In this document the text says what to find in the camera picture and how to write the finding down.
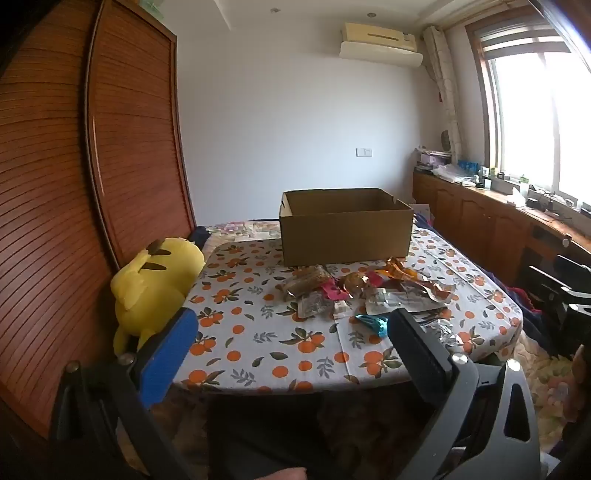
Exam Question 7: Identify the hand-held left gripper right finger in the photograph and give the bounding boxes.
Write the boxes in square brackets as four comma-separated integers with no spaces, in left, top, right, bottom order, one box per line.
[388,308,541,480]

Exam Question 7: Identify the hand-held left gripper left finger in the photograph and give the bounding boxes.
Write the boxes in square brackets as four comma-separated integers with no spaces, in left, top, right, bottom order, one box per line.
[51,307,199,480]

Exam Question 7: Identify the crinkled silver foil packet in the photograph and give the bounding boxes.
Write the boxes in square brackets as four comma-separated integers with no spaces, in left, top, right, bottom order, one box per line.
[422,318,465,347]

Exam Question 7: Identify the teal snack packet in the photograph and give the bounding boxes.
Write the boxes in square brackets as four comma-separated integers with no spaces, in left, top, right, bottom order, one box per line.
[355,314,391,335]

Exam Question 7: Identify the silver printed snack packet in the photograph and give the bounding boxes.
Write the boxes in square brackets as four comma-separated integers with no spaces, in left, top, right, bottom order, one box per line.
[365,286,444,315]

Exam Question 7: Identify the brown snack packet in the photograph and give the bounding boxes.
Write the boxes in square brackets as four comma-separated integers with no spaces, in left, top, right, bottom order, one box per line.
[406,279,458,303]

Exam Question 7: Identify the round orange snack packet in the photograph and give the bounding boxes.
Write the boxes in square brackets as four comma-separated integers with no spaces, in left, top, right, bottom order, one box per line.
[339,271,377,296]

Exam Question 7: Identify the pink snack packet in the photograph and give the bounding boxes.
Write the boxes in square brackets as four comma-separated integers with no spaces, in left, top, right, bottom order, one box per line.
[321,279,354,301]

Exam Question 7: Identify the brown grain bar packet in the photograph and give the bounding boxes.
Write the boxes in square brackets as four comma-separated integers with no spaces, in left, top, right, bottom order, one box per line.
[276,265,333,301]

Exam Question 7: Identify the brown cardboard box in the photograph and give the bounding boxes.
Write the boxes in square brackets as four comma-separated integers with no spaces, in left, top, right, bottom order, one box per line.
[278,188,415,267]

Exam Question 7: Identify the yellow plush toy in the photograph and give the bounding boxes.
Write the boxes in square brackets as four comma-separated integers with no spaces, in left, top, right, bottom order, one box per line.
[110,237,206,356]

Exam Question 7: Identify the orange fruit print tablecloth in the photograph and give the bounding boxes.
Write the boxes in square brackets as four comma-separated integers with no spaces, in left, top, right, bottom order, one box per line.
[173,226,525,394]

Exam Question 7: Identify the person's dark trousers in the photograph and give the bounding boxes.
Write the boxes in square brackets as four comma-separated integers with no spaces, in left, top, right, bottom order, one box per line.
[205,392,370,480]

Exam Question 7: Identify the wooden cabinet counter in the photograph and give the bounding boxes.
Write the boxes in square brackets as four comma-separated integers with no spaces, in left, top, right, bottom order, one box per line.
[412,171,591,301]

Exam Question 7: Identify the floral blanket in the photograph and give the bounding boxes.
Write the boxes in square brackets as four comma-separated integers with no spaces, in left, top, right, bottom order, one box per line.
[203,220,282,245]

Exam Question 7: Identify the black chair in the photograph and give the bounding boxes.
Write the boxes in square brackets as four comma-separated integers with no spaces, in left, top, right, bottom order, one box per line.
[526,254,591,333]

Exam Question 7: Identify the clear plastic bag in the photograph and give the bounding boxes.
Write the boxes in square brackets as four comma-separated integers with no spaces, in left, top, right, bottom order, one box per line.
[433,164,477,185]

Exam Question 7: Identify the stack of small boxes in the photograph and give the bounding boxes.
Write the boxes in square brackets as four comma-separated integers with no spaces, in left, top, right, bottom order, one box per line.
[417,147,452,174]

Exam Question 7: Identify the brown wooden slatted wardrobe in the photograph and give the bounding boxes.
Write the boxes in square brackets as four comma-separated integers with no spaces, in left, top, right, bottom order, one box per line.
[0,0,197,444]

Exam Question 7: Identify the cream patterned curtain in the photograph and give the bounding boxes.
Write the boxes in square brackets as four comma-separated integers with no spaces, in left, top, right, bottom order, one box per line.
[422,25,465,160]

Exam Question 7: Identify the wooden framed window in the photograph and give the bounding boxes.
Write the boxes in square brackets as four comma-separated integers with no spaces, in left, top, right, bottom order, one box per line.
[466,0,591,217]

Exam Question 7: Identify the white wall air conditioner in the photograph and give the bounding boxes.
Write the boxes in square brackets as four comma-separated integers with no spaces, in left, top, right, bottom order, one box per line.
[339,22,424,68]

